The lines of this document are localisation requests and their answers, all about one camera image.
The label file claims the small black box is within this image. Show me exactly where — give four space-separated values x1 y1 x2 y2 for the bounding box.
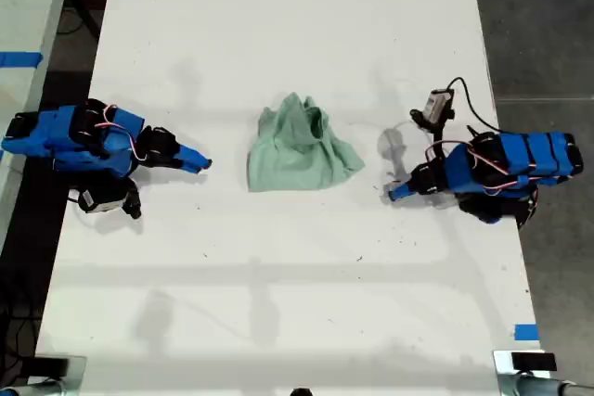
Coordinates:
510 351 558 372
32 354 71 377

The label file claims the grey pipe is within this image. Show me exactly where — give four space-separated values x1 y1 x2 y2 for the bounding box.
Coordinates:
515 374 594 396

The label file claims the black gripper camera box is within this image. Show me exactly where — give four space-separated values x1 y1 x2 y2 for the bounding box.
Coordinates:
409 87 457 129
76 177 143 221

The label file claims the white metal bracket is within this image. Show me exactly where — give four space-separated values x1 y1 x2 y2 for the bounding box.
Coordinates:
492 349 559 396

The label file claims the short blue tape strip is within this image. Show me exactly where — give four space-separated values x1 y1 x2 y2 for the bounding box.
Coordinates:
513 323 541 342

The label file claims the white side table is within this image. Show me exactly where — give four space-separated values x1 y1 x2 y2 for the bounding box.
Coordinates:
0 0 78 249

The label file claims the pale green T-shirt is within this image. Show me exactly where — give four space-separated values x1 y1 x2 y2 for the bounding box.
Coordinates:
246 91 368 194

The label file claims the black camera stalk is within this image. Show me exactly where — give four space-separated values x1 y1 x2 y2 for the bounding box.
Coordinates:
424 121 449 163

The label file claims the long blue tape strip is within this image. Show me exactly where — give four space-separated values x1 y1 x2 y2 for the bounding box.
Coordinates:
0 51 45 69

